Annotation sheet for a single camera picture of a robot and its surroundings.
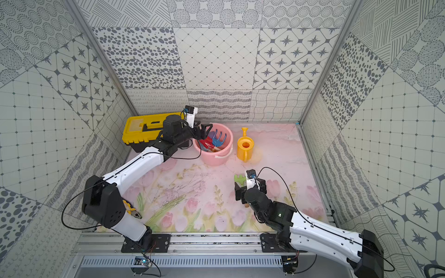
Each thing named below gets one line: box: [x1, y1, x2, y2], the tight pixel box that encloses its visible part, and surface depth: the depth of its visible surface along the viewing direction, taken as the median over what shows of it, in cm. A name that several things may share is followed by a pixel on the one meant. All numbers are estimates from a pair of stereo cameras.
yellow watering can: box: [236, 126, 254, 163], surface depth 97 cm
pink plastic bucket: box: [192, 122, 234, 167], surface depth 99 cm
